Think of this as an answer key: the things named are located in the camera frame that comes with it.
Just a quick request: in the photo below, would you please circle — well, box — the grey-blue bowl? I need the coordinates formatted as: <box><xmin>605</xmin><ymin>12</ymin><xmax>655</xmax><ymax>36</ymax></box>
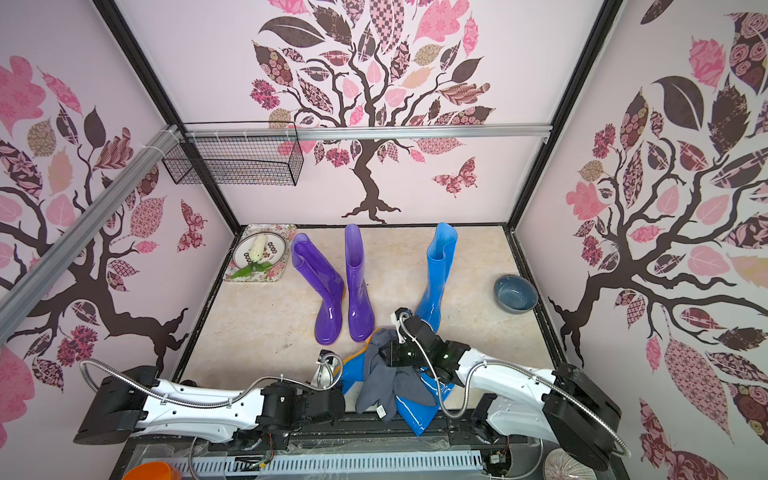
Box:
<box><xmin>493</xmin><ymin>274</ymin><xmax>539</xmax><ymax>315</ymax></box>

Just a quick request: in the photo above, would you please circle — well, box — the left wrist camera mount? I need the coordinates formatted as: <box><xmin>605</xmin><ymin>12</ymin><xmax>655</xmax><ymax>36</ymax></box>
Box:
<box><xmin>310</xmin><ymin>350</ymin><xmax>344</xmax><ymax>390</ymax></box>

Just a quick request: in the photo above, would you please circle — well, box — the orange round object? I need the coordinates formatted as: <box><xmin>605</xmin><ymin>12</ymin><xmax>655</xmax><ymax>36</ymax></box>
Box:
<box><xmin>122</xmin><ymin>461</ymin><xmax>182</xmax><ymax>480</ymax></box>

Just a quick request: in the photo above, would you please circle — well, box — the round wire fan guard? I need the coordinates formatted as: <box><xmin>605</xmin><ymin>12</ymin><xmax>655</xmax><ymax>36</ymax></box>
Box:
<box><xmin>543</xmin><ymin>448</ymin><xmax>597</xmax><ymax>480</ymax></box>

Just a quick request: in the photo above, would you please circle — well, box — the black wire basket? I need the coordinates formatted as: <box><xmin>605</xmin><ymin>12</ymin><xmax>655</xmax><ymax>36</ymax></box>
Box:
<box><xmin>163</xmin><ymin>120</ymin><xmax>304</xmax><ymax>186</ymax></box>

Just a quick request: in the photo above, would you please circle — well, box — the blue boot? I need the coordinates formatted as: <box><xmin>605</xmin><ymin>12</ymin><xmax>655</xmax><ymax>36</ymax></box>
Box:
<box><xmin>415</xmin><ymin>223</ymin><xmax>458</xmax><ymax>332</ymax></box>
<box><xmin>341</xmin><ymin>336</ymin><xmax>453</xmax><ymax>436</ymax></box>

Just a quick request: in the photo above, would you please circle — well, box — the purple boot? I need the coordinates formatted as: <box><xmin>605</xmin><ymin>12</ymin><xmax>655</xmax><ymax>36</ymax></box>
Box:
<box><xmin>291</xmin><ymin>233</ymin><xmax>344</xmax><ymax>346</ymax></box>
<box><xmin>345</xmin><ymin>224</ymin><xmax>375</xmax><ymax>342</ymax></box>

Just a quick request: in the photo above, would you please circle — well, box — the grey cloth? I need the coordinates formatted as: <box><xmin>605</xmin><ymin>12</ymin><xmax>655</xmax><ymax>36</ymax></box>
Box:
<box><xmin>355</xmin><ymin>329</ymin><xmax>437</xmax><ymax>422</ymax></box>

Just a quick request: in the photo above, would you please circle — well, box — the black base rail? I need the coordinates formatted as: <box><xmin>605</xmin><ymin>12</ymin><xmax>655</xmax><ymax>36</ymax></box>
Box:
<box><xmin>107</xmin><ymin>405</ymin><xmax>631</xmax><ymax>480</ymax></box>

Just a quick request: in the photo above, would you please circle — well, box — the back aluminium rail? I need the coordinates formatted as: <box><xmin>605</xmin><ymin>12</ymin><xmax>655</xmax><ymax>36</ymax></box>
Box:
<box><xmin>184</xmin><ymin>123</ymin><xmax>553</xmax><ymax>141</ymax></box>

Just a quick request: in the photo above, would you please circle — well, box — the white slotted cable duct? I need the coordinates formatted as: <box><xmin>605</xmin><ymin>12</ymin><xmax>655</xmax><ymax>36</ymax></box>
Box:
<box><xmin>163</xmin><ymin>451</ymin><xmax>484</xmax><ymax>479</ymax></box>

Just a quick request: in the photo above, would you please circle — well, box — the white patterned plate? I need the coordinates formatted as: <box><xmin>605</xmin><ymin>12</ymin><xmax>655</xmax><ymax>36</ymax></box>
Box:
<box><xmin>232</xmin><ymin>232</ymin><xmax>288</xmax><ymax>269</ymax></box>

